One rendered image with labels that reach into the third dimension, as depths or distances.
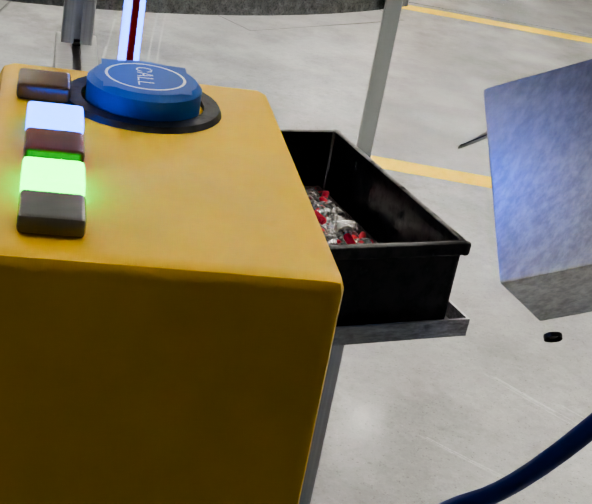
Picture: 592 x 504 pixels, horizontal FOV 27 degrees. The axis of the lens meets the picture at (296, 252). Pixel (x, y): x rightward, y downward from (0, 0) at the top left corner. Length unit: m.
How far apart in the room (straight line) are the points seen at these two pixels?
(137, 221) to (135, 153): 0.05
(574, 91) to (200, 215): 0.43
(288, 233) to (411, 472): 1.87
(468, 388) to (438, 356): 0.12
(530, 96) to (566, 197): 0.07
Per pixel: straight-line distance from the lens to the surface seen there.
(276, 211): 0.37
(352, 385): 2.42
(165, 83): 0.43
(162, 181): 0.38
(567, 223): 0.72
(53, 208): 0.34
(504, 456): 2.33
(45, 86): 0.43
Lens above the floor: 1.22
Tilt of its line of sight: 25 degrees down
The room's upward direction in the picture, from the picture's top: 11 degrees clockwise
